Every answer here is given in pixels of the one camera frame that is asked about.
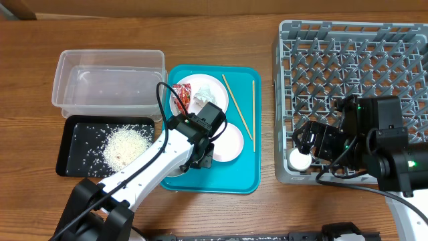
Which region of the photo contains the pink white bowl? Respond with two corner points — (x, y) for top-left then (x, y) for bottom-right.
(213, 123), (244, 162)

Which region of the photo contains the grey bowl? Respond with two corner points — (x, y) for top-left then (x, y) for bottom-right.
(167, 167), (185, 177)

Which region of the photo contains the white cup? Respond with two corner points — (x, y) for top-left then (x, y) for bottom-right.
(286, 148), (312, 171)

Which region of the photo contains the white tissue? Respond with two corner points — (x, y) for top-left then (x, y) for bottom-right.
(193, 85), (217, 107)

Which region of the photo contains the red snack wrapper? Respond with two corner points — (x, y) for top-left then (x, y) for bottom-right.
(173, 84), (191, 114)

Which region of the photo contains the wooden chopstick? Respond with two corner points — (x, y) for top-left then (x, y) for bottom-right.
(252, 80), (256, 152)
(221, 74), (253, 140)

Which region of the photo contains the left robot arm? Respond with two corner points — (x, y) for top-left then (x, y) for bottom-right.
(52, 102), (226, 240)

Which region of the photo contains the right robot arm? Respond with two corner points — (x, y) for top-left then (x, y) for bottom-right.
(292, 95), (427, 240)

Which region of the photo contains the black waste tray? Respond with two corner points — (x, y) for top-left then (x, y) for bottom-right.
(56, 116), (154, 177)

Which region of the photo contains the large white plate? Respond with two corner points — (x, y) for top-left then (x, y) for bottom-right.
(177, 74), (229, 114)

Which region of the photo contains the pile of rice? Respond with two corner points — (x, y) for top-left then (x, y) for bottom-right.
(102, 125), (154, 173)

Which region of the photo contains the teal plastic tray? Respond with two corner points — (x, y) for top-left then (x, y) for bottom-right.
(161, 64), (261, 194)

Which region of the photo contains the grey dish rack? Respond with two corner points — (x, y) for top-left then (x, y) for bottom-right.
(272, 20), (427, 185)

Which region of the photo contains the clear plastic storage box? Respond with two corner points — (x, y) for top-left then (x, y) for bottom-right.
(51, 50), (167, 121)

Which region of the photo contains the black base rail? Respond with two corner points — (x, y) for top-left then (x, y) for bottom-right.
(129, 222), (382, 241)

